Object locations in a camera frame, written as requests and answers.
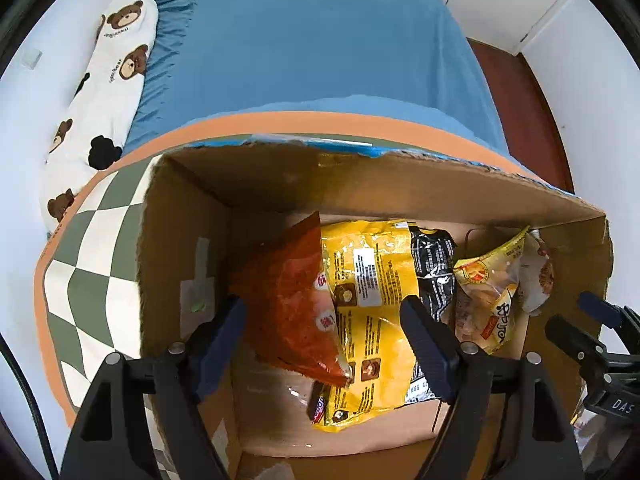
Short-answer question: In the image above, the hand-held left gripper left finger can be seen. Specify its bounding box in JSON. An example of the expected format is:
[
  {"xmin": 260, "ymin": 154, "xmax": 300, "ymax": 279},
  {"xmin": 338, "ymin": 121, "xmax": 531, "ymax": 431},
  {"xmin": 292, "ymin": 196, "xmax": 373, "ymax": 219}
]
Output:
[{"xmin": 60, "ymin": 296, "xmax": 248, "ymax": 480}]

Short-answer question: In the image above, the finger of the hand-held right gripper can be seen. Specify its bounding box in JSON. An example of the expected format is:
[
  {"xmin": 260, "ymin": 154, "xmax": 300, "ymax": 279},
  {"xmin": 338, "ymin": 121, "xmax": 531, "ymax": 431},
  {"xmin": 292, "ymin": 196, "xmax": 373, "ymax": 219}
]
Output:
[
  {"xmin": 577, "ymin": 291, "xmax": 640, "ymax": 346},
  {"xmin": 545, "ymin": 314, "xmax": 608, "ymax": 361}
]

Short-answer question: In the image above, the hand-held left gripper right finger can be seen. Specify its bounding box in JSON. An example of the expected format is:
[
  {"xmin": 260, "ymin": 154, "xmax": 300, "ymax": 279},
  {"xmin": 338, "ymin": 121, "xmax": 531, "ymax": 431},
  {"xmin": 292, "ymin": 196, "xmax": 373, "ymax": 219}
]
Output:
[{"xmin": 399, "ymin": 296, "xmax": 586, "ymax": 480}]

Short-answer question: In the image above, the orange-red snack packet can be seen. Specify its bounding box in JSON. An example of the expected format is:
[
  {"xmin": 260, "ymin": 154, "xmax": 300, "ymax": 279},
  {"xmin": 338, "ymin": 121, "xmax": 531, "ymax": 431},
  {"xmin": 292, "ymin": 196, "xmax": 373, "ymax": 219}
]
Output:
[{"xmin": 229, "ymin": 211, "xmax": 353, "ymax": 388}]

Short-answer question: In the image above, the cardboard box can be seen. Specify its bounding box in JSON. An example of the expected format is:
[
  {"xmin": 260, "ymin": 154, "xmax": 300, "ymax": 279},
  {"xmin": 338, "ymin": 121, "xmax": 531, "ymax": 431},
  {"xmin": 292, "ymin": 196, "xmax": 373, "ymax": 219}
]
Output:
[{"xmin": 136, "ymin": 140, "xmax": 615, "ymax": 480}]

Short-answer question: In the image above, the clear cookie packet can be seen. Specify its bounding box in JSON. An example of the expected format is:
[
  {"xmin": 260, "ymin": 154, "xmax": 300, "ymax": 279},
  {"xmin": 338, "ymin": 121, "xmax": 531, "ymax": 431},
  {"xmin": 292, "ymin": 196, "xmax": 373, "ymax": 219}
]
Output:
[{"xmin": 520, "ymin": 232, "xmax": 556, "ymax": 316}]

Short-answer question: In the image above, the black snack packet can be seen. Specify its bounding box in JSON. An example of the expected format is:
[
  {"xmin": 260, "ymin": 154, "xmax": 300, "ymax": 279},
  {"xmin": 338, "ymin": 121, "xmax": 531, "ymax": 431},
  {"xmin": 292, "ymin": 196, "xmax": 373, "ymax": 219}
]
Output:
[{"xmin": 407, "ymin": 225, "xmax": 458, "ymax": 323}]

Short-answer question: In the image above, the pale yellow snack packet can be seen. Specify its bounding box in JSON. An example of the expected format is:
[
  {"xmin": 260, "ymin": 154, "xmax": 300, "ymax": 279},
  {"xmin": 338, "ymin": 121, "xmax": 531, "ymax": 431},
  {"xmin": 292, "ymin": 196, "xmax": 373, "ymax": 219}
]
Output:
[{"xmin": 452, "ymin": 227, "xmax": 531, "ymax": 356}]

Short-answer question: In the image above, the small dark candy bar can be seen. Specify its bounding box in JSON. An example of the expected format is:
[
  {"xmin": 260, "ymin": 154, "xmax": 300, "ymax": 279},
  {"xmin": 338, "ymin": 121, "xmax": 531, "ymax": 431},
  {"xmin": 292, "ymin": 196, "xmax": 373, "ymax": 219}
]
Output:
[{"xmin": 306, "ymin": 380, "xmax": 333, "ymax": 423}]

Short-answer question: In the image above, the green checkered blanket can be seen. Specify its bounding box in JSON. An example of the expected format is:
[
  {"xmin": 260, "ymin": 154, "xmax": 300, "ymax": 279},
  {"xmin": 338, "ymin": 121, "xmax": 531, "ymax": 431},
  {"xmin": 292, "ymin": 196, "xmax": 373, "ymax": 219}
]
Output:
[{"xmin": 34, "ymin": 110, "xmax": 576, "ymax": 480}]

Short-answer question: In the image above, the bear print pillow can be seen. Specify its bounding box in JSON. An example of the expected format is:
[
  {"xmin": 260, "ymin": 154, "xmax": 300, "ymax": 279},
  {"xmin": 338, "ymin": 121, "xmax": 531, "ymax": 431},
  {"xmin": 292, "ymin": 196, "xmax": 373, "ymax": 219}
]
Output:
[{"xmin": 40, "ymin": 0, "xmax": 160, "ymax": 233}]

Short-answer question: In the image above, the blue bed sheet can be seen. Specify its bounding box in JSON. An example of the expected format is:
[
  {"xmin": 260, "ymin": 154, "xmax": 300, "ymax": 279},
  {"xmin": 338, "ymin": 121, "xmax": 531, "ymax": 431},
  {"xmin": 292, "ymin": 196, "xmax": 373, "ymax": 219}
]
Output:
[{"xmin": 122, "ymin": 0, "xmax": 511, "ymax": 161}]

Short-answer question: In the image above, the white door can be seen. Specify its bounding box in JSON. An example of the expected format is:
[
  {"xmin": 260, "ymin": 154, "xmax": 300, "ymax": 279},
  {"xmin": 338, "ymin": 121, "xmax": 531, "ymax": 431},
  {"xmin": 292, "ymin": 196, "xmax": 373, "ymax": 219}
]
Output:
[{"xmin": 440, "ymin": 0, "xmax": 586, "ymax": 56}]

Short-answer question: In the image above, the black cable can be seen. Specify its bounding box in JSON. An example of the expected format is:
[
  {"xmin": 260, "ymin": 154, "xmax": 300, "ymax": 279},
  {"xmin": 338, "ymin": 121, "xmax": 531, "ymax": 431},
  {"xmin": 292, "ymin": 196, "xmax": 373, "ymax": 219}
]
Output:
[{"xmin": 0, "ymin": 335, "xmax": 56, "ymax": 480}]

